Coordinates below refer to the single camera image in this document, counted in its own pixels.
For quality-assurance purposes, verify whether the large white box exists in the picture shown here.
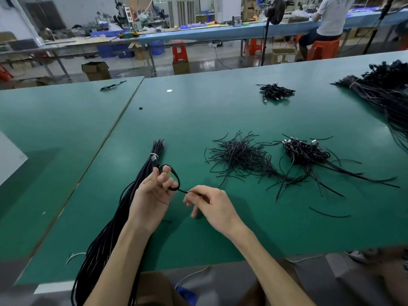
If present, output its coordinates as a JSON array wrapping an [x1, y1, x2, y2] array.
[[0, 130, 29, 187]]

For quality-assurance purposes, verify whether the large heap of black cables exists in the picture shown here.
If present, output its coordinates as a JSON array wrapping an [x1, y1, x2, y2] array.
[[333, 59, 408, 153]]

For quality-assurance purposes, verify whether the small cable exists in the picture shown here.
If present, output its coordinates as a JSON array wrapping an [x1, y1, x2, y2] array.
[[99, 80, 128, 92]]

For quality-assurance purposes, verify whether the blue plastic item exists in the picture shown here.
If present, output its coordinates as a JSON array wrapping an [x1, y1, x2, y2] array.
[[175, 285, 197, 306]]

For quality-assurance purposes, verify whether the person's right hand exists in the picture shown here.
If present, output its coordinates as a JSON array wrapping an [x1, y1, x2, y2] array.
[[183, 184, 249, 241]]

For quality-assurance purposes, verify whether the black fan on stand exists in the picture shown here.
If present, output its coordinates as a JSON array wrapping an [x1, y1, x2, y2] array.
[[260, 0, 286, 66]]

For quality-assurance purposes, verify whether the person's right forearm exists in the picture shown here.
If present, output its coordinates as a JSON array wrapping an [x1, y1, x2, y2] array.
[[226, 225, 316, 306]]

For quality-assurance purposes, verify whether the red plastic stool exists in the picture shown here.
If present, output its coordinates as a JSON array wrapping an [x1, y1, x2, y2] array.
[[171, 41, 190, 62]]

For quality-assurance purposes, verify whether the person's left forearm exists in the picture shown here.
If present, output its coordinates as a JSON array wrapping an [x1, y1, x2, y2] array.
[[84, 220, 157, 306]]

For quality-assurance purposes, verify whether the open cardboard box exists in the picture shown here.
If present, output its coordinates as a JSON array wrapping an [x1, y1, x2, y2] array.
[[81, 61, 112, 82]]

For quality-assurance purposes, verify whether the white wire loop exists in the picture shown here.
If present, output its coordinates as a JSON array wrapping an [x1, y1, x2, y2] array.
[[65, 252, 87, 265]]

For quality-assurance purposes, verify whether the small cardboard box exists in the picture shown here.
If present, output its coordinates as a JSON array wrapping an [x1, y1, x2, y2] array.
[[173, 59, 191, 75]]

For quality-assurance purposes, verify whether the small pile of knotted cables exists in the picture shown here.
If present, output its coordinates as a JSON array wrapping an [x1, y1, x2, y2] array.
[[256, 83, 297, 104]]

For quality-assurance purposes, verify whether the person's right leg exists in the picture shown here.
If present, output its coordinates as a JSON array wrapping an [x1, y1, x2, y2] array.
[[376, 248, 408, 306]]

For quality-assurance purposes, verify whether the pile of black wire ties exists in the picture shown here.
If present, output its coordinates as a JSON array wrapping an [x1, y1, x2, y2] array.
[[204, 130, 288, 187]]

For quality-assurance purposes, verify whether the long blue workbench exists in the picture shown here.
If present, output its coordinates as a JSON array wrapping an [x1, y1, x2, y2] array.
[[115, 11, 408, 45]]

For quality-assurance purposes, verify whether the long black cable bundle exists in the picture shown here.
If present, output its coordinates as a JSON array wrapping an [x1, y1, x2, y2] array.
[[71, 139, 165, 306]]

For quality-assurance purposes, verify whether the loose black wire tie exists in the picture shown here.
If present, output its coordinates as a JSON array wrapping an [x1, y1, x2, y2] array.
[[309, 207, 351, 219]]

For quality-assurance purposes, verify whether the person's left hand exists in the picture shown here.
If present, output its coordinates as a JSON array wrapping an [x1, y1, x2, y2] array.
[[127, 165, 178, 236]]

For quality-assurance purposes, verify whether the orange plastic stool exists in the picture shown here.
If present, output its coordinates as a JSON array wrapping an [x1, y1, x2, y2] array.
[[247, 38, 264, 56], [307, 39, 341, 61], [0, 63, 14, 82]]

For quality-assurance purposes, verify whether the black tripod stand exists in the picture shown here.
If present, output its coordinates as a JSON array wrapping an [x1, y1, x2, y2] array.
[[363, 0, 399, 55]]

